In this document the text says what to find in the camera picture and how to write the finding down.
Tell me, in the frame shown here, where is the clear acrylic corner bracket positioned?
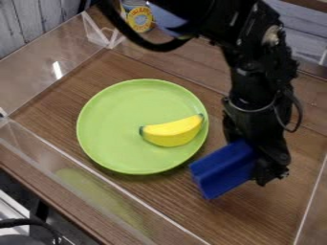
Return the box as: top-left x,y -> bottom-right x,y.
81,11 -> 125,50

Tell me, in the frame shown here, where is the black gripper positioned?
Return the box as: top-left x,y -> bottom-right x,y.
222,92 -> 292,187

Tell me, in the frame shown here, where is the green round plate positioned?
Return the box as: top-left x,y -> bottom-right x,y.
74,78 -> 208,175

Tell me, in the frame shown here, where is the clear acrylic front wall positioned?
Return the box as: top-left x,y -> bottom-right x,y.
0,114 -> 209,245

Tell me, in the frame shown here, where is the blue block object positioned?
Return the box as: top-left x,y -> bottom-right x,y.
189,140 -> 256,199

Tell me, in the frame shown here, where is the black cable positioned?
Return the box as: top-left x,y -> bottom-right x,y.
0,217 -> 61,245

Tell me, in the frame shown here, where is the yellow toy banana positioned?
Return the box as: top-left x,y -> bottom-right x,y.
138,114 -> 204,147

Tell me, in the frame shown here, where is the yellow labelled tin can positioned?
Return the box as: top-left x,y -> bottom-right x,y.
119,0 -> 153,33

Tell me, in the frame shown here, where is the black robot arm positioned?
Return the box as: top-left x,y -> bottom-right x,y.
98,0 -> 302,186

